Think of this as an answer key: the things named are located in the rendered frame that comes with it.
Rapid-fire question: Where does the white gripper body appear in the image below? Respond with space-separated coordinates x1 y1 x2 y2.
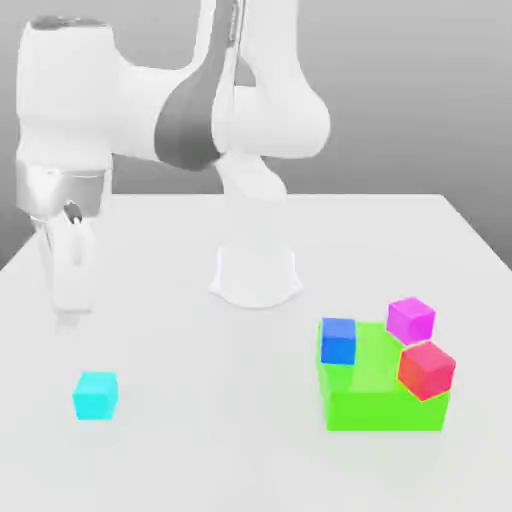
46 218 96 316

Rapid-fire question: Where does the small cyan cube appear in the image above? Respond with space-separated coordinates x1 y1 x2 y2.
71 370 120 422

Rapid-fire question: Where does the small blue cube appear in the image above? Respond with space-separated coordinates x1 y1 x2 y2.
320 316 358 367

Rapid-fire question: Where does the small magenta cube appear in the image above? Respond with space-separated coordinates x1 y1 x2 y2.
385 296 437 347

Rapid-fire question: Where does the small red cube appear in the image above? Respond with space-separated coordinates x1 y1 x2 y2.
396 340 458 402

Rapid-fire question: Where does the large green box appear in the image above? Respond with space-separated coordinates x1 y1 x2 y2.
316 319 452 433

